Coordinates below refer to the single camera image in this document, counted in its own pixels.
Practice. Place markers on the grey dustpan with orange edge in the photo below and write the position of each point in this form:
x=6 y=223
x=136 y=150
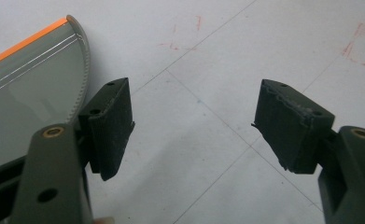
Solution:
x=30 y=93

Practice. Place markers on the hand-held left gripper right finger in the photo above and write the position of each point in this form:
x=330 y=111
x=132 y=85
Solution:
x=292 y=130

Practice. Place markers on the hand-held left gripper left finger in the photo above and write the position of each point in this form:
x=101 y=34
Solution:
x=108 y=130

